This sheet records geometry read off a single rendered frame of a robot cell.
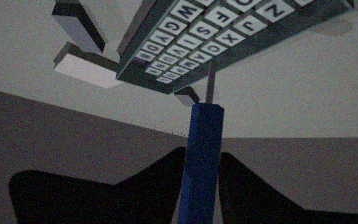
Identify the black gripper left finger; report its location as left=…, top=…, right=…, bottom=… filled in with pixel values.
left=8, top=147, right=186, bottom=224

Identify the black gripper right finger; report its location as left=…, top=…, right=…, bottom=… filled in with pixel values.
left=218, top=152, right=358, bottom=224

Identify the blue stylus with grey tip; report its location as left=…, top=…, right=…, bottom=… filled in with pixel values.
left=177, top=61, right=225, bottom=224

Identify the keyboard with white letter keys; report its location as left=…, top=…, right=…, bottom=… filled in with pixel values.
left=115, top=0, right=356, bottom=95

